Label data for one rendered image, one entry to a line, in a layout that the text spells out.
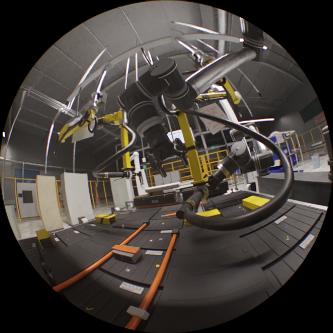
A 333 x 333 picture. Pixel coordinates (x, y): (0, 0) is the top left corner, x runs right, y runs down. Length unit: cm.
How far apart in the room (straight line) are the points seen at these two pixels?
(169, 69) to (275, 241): 56
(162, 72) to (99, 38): 892
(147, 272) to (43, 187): 427
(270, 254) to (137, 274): 29
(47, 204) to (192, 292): 435
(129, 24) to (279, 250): 924
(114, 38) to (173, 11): 421
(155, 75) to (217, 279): 54
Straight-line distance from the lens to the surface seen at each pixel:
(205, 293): 22
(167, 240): 39
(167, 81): 39
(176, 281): 24
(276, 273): 26
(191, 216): 27
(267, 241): 32
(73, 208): 464
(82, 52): 963
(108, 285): 29
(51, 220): 446
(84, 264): 37
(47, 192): 441
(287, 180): 28
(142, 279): 27
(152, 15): 918
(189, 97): 50
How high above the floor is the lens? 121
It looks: 8 degrees up
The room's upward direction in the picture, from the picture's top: 11 degrees counter-clockwise
